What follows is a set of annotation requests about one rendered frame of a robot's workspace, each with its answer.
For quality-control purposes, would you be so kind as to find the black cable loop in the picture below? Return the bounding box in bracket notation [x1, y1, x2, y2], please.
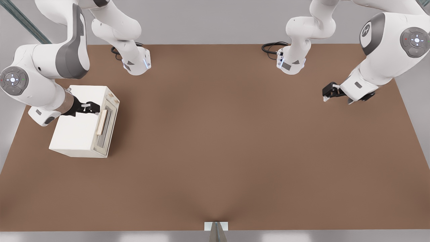
[111, 42, 145, 62]
[261, 41, 291, 61]

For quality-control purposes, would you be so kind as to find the white oven body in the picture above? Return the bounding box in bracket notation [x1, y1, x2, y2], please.
[49, 85, 120, 158]

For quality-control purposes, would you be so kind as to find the silver frame post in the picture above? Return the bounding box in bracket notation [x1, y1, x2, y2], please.
[416, 0, 430, 16]
[204, 221, 229, 242]
[0, 0, 53, 45]

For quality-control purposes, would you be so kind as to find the white oven door with window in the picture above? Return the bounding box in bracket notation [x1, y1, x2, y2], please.
[92, 97, 120, 158]

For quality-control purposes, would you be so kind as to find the pale oven door handle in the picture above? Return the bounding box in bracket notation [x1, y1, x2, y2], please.
[96, 109, 108, 136]

